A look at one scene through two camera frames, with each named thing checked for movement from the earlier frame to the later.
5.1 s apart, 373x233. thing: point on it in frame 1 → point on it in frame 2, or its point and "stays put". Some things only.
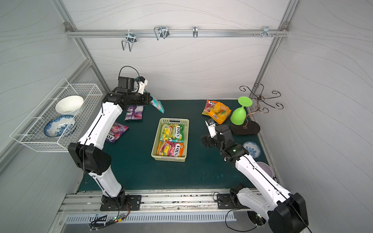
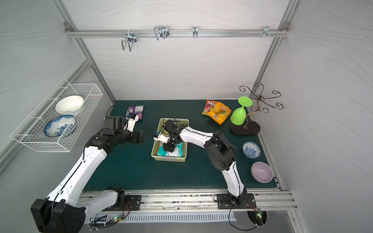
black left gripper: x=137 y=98 → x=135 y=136
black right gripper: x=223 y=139 → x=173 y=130
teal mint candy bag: x=157 y=104 → x=178 y=152
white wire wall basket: x=59 y=120 stays put
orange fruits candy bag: x=209 y=105 stays put
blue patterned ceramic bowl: x=59 y=126 stays put
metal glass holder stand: x=253 y=127 stays put
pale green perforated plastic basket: x=170 y=143 stays put
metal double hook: x=131 y=38 stays put
